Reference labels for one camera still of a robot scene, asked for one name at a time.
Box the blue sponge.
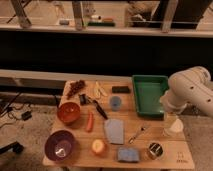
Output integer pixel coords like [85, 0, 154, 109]
[117, 147, 140, 163]

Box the black power adapter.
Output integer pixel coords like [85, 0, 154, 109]
[21, 111, 32, 121]

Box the peach apple fruit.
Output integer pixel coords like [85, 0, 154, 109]
[91, 139, 106, 155]

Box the bunch of dark grapes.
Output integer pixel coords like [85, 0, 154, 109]
[67, 80, 86, 98]

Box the green plastic tray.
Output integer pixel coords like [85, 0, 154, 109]
[132, 75, 168, 118]

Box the orange bowl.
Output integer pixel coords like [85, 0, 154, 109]
[57, 102, 80, 124]

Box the blue plastic cup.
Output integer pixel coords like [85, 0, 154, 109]
[110, 96, 122, 111]

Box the metal spoon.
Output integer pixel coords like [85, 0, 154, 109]
[128, 127, 146, 144]

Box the orange carrot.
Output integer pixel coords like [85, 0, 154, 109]
[86, 111, 94, 132]

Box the peeled banana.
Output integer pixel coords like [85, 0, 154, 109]
[94, 81, 107, 99]

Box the purple bowl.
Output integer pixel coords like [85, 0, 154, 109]
[44, 130, 76, 162]

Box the white paper cup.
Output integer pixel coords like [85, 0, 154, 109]
[164, 118, 184, 137]

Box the grey blue cloth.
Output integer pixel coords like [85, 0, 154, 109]
[104, 119, 124, 145]

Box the metal tin can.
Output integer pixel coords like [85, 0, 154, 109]
[147, 142, 163, 160]

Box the black binder clip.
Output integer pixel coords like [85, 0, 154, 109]
[79, 94, 87, 105]

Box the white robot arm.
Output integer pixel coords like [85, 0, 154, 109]
[159, 66, 213, 129]

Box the black handled knife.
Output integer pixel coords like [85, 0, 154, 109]
[87, 96, 108, 120]

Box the black eraser block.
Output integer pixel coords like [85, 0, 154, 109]
[112, 86, 131, 93]

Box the wooden table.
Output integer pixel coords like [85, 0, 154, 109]
[43, 81, 195, 170]

